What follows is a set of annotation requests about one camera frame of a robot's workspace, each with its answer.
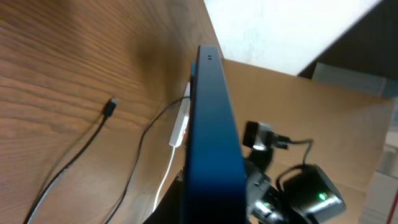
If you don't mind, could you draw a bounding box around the white power strip cord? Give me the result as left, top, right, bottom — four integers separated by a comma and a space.
151, 146, 177, 213

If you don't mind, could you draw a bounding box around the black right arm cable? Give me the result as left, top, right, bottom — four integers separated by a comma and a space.
275, 139, 314, 194

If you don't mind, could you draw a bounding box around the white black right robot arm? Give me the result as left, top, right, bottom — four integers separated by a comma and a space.
244, 159, 346, 224

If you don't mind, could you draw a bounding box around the white power strip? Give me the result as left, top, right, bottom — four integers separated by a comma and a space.
169, 82, 190, 148

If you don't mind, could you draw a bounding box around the black usb charging cable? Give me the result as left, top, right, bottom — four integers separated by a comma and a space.
24, 96, 191, 224

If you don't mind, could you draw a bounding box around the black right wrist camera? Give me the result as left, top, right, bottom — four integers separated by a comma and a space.
242, 121, 291, 151

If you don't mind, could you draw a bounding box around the blue galaxy smartphone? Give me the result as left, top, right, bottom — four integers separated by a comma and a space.
181, 45, 246, 223

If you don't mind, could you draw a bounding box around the cardboard box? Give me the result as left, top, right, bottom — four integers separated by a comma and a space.
223, 60, 394, 223

